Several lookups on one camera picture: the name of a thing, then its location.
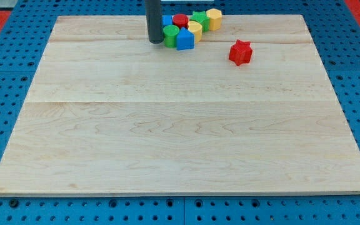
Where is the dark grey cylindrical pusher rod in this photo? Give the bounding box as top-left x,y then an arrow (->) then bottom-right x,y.
145,0 -> 164,44

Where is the red star block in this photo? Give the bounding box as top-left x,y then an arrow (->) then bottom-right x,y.
229,39 -> 253,66

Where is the green star block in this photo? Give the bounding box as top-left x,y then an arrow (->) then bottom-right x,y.
190,11 -> 210,32

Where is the blue cube block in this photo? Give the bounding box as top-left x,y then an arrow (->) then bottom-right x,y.
162,15 -> 173,27

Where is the green cylinder block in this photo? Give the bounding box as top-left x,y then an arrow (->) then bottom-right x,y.
163,24 -> 180,48

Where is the red cylinder block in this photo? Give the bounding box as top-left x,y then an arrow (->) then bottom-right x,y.
172,14 -> 189,29

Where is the yellow cylinder block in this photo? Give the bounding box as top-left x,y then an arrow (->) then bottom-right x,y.
187,21 -> 203,43

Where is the blue triangle block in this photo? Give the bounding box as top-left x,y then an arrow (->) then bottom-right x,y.
176,27 -> 194,51

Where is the yellow hexagon block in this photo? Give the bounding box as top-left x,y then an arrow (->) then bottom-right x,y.
206,8 -> 223,31

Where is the light wooden board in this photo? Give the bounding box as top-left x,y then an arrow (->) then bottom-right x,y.
0,14 -> 360,197

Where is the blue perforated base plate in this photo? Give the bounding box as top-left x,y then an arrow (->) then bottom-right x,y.
0,0 -> 360,224

